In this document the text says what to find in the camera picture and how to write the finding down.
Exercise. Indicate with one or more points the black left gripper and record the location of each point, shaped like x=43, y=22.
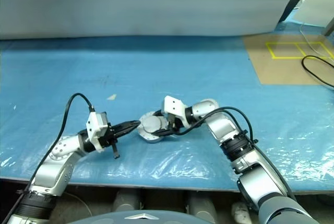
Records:
x=109, y=138

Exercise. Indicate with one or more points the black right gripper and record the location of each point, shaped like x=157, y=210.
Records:
x=176, y=124

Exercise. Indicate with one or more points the silver round motor cover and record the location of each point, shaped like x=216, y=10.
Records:
x=150, y=124

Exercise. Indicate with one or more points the motor stator with copper windings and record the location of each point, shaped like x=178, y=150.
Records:
x=151, y=141

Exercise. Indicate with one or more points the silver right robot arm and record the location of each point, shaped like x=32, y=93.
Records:
x=224, y=127

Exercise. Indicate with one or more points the small beige tape piece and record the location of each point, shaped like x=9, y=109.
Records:
x=112, y=97

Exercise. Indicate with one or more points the grey rounded cylinder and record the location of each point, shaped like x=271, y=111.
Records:
x=202, y=203
x=125, y=200

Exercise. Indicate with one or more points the blue plastic table sheet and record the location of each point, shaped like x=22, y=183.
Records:
x=78, y=72

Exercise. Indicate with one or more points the grey robot torso with logo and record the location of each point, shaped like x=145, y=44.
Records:
x=117, y=217

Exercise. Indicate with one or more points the brown cardboard sheet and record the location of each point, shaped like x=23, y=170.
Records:
x=271, y=70

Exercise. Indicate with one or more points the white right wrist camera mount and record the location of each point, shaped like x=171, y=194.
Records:
x=173, y=105

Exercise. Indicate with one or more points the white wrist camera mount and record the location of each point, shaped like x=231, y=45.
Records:
x=94, y=130
x=173, y=105

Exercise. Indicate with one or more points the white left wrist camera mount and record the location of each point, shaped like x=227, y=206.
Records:
x=94, y=130

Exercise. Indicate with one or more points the white wrapped rounded post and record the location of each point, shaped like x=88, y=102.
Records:
x=240, y=211

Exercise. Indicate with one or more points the grey metal post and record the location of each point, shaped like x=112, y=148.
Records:
x=329, y=26

